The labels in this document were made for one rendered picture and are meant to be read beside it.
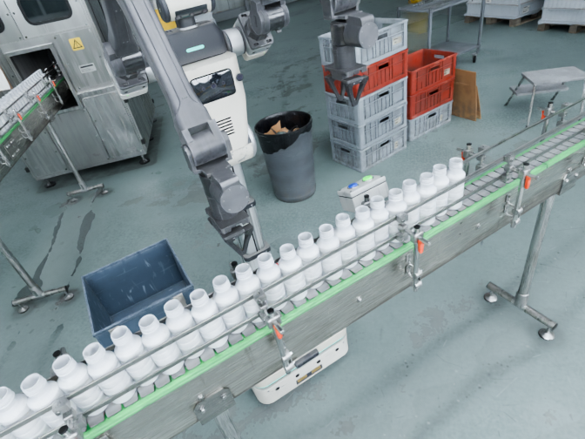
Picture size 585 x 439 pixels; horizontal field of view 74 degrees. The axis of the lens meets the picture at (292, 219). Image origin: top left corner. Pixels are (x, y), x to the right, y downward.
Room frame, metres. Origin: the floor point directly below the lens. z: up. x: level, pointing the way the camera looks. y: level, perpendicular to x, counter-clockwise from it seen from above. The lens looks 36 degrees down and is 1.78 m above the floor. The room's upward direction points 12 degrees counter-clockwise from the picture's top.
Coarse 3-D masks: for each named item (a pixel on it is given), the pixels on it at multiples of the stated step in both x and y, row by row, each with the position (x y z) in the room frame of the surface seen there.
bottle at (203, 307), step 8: (200, 288) 0.66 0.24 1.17; (192, 296) 0.65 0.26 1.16; (200, 296) 0.66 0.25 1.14; (192, 304) 0.63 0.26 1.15; (200, 304) 0.63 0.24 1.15; (208, 304) 0.64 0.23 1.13; (216, 304) 0.65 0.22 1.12; (192, 312) 0.63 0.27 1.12; (200, 312) 0.62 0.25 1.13; (208, 312) 0.62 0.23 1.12; (216, 312) 0.63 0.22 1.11; (200, 320) 0.61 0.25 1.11; (216, 320) 0.62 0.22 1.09; (200, 328) 0.62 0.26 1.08; (208, 328) 0.61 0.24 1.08; (216, 328) 0.62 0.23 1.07; (224, 328) 0.63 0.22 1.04; (208, 336) 0.61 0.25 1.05; (216, 336) 0.62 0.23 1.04; (216, 344) 0.61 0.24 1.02
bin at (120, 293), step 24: (168, 240) 1.18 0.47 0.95; (120, 264) 1.12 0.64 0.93; (144, 264) 1.15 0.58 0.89; (168, 264) 1.18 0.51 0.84; (96, 288) 1.08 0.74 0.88; (120, 288) 1.10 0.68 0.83; (144, 288) 1.13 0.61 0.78; (168, 288) 1.16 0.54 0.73; (192, 288) 0.92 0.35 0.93; (96, 312) 0.95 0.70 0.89; (120, 312) 1.08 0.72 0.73; (144, 312) 0.85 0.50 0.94; (96, 336) 0.79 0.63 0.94
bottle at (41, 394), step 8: (32, 376) 0.51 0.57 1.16; (40, 376) 0.51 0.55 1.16; (24, 384) 0.50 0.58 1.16; (32, 384) 0.51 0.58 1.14; (40, 384) 0.49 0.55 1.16; (48, 384) 0.50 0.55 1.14; (56, 384) 0.51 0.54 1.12; (24, 392) 0.48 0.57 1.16; (32, 392) 0.48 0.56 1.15; (40, 392) 0.48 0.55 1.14; (48, 392) 0.49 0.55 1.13; (56, 392) 0.49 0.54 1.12; (32, 400) 0.48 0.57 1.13; (40, 400) 0.48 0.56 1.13; (48, 400) 0.48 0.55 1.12; (32, 408) 0.47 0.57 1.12; (40, 408) 0.47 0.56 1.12; (40, 416) 0.47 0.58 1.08; (48, 416) 0.47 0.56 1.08; (56, 416) 0.47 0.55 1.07; (48, 424) 0.47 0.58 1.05; (56, 424) 0.47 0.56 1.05
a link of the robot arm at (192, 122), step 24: (120, 0) 0.82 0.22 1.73; (144, 0) 0.82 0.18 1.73; (144, 24) 0.79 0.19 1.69; (144, 48) 0.78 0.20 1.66; (168, 48) 0.77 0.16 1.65; (168, 72) 0.74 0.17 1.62; (168, 96) 0.72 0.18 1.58; (192, 96) 0.73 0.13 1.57; (192, 120) 0.70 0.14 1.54; (192, 144) 0.67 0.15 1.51; (216, 144) 0.68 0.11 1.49
